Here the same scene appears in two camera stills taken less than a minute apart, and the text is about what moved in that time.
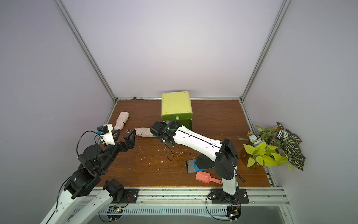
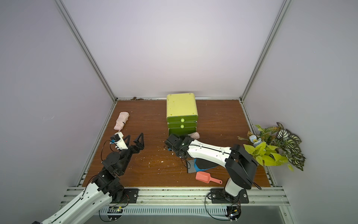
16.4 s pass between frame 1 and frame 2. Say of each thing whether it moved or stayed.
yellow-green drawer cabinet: moved
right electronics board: stayed
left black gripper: moved
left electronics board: stayed
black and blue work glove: stayed
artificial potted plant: stayed
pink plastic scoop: stayed
